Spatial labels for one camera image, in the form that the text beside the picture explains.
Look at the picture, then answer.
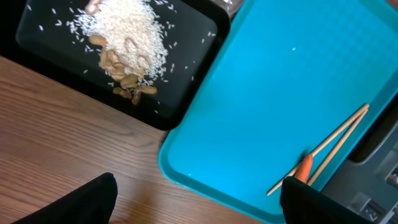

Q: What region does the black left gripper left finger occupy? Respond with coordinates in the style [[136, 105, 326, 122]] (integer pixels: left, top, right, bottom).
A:
[[13, 172, 118, 224]]

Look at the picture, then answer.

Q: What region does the clear plastic bin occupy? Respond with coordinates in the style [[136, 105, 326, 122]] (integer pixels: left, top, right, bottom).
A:
[[212, 0, 244, 16]]

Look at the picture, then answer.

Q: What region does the grey dishwasher rack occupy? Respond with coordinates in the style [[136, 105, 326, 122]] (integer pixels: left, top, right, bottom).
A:
[[322, 96, 397, 223]]

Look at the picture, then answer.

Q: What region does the orange carrot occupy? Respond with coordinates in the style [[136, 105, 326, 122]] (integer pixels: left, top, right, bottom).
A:
[[294, 154, 313, 183]]

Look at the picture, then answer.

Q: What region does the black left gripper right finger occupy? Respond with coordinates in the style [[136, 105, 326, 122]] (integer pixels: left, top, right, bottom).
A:
[[280, 177, 371, 224]]

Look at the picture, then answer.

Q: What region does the black tray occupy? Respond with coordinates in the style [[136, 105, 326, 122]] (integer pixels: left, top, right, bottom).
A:
[[1, 0, 230, 130]]

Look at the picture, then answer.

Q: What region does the teal serving tray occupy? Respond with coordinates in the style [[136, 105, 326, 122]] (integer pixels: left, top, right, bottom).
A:
[[159, 0, 397, 223]]

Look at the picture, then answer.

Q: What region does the rice and peanut pile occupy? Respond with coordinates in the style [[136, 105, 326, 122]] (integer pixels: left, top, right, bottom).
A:
[[70, 1, 169, 104]]

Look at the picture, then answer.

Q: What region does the wooden chopstick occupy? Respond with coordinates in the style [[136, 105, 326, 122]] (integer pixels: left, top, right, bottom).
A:
[[307, 106, 369, 185], [267, 104, 369, 196]]

